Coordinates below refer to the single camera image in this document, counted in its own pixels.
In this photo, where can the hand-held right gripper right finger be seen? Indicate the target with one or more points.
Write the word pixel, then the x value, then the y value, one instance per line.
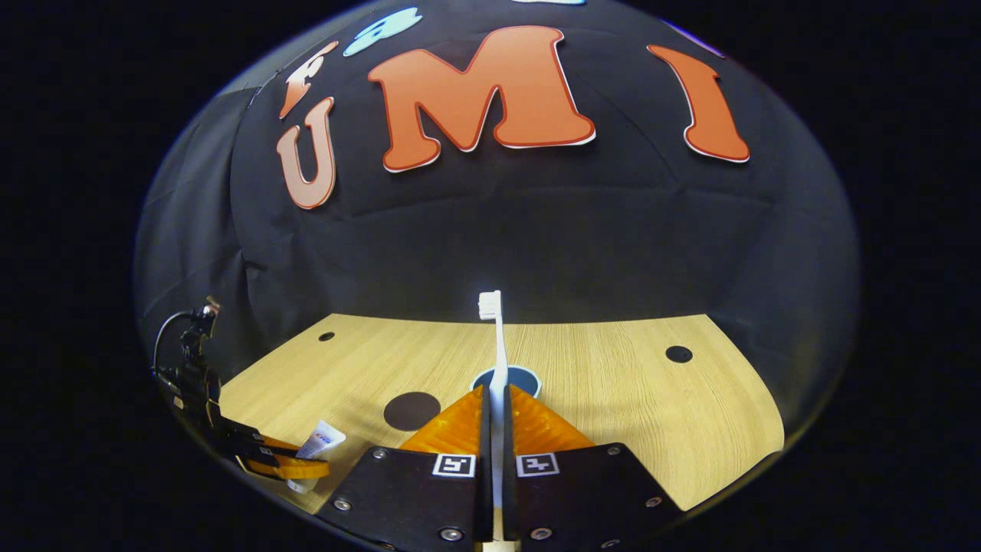
pixel 582 498

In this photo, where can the dark round coaster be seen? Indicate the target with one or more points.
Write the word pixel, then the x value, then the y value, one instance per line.
pixel 411 411

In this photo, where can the black backdrop cloth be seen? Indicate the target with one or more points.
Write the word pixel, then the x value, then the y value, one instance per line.
pixel 498 245

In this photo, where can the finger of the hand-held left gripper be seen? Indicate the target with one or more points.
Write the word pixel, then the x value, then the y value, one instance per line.
pixel 260 443
pixel 299 469

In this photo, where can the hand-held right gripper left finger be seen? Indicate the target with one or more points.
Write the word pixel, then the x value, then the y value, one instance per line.
pixel 414 498

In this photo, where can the blue-grey cup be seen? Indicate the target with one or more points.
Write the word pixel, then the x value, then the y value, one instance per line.
pixel 525 378

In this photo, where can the white toothpaste tube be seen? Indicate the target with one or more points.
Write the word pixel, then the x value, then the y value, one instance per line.
pixel 322 441

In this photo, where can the white toothbrush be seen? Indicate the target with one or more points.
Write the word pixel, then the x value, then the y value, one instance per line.
pixel 499 360

